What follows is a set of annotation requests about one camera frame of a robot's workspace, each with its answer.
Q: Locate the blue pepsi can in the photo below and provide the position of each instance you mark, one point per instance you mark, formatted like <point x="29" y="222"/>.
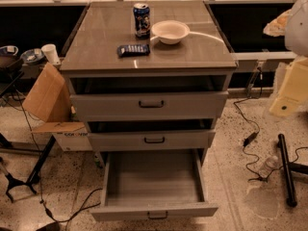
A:
<point x="141" y="12"/>

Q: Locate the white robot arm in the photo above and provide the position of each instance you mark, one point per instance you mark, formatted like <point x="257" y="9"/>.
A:
<point x="296" y="35"/>

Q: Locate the grey top drawer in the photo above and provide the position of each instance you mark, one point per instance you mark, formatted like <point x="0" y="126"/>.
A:
<point x="149" y="106"/>

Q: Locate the grey drawer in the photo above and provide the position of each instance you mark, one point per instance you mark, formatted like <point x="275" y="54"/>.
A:
<point x="149" y="106"/>
<point x="130" y="141"/>
<point x="157" y="184"/>

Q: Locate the grey drawer cabinet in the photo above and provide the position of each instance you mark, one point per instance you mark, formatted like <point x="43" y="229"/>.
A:
<point x="199" y="62"/>

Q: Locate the grey bottom drawer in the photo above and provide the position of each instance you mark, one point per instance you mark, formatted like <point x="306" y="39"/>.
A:
<point x="157" y="184"/>

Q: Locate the grey middle drawer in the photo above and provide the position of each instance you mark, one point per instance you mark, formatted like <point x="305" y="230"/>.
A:
<point x="130" y="141"/>

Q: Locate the clear plastic water bottle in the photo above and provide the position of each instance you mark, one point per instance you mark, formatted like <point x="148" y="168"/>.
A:
<point x="268" y="166"/>

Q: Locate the black floor stand right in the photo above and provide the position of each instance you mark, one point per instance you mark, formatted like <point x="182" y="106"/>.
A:
<point x="288" y="168"/>

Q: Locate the white paper bowl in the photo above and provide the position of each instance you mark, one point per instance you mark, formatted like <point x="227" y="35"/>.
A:
<point x="170" y="31"/>

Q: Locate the dark blue snack packet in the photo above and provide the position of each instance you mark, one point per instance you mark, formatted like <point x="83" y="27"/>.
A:
<point x="133" y="50"/>

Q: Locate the brown cardboard box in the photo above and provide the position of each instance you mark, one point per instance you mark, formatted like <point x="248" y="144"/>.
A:
<point x="49" y="101"/>

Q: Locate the white paper cup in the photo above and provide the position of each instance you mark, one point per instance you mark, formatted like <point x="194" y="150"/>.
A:
<point x="50" y="52"/>

